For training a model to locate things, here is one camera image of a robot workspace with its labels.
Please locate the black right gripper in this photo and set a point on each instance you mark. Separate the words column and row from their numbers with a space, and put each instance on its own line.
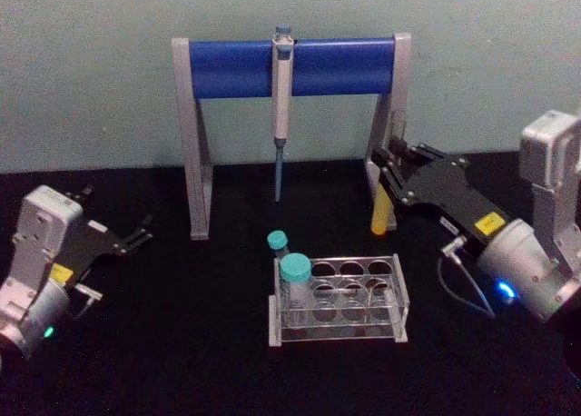
column 449, row 193

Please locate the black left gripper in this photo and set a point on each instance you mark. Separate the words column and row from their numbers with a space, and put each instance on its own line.
column 97, row 245

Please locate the clear tube with yellow cap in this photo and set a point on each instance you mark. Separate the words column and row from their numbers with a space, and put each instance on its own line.
column 381, row 214

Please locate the grey pipette with blue tip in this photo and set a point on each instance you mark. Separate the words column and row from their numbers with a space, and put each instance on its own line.
column 281, row 107

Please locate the small tube with teal cap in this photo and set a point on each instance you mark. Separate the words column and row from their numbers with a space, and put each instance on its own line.
column 278, row 241

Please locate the large tube with teal cap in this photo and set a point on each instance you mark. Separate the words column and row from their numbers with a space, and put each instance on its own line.
column 295, row 270

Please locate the clear plastic tube rack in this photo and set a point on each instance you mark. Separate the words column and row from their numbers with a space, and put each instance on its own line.
column 345, row 316

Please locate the black table cloth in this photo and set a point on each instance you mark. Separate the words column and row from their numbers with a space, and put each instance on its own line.
column 181, row 366

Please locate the grey stand with blue bar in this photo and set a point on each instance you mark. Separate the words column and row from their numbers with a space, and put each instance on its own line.
column 236, row 68

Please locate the plain pale wall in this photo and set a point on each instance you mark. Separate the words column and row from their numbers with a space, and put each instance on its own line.
column 91, row 71

